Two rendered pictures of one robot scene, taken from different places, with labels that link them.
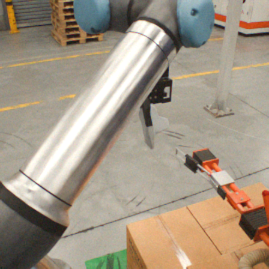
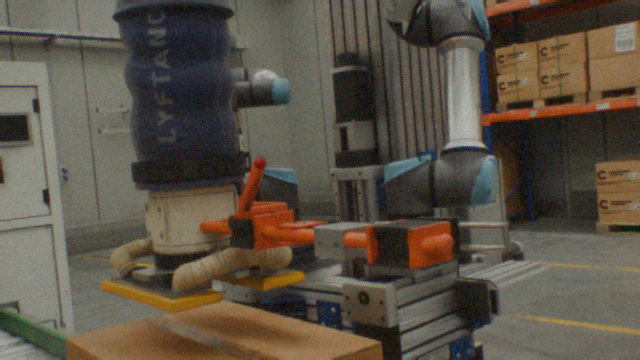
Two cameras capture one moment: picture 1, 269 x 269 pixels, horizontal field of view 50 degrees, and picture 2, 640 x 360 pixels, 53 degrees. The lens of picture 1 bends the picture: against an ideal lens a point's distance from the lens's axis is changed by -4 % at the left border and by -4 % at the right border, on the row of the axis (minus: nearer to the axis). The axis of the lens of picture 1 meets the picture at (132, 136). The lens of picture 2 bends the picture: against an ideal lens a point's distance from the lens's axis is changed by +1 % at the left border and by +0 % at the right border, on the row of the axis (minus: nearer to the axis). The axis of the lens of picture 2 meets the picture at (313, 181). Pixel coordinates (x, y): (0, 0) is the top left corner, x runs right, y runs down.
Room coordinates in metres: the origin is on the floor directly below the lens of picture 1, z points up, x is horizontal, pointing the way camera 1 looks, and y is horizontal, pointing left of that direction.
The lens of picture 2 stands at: (1.70, -0.68, 1.31)
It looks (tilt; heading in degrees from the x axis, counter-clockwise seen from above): 3 degrees down; 160
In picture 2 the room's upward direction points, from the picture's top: 5 degrees counter-clockwise
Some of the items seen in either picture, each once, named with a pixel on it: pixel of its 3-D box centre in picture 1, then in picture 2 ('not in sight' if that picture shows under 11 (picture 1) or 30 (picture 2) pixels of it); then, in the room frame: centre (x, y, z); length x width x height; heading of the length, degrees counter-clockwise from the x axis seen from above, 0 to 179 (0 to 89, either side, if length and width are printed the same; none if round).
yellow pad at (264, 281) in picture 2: not in sight; (238, 265); (0.35, -0.39, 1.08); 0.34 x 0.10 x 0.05; 19
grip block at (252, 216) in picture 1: (258, 222); (262, 229); (0.62, -0.40, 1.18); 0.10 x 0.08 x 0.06; 109
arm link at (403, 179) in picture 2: not in sight; (411, 184); (0.30, 0.07, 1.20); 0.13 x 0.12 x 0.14; 50
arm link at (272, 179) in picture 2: not in sight; (276, 188); (-0.16, -0.14, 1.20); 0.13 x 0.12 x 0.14; 75
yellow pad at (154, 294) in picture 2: not in sight; (155, 283); (0.41, -0.57, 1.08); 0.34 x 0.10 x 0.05; 19
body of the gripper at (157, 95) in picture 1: (147, 76); not in sight; (0.61, -0.03, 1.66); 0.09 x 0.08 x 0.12; 114
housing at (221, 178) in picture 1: (221, 182); (344, 240); (0.82, -0.33, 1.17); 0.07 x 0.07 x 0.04; 19
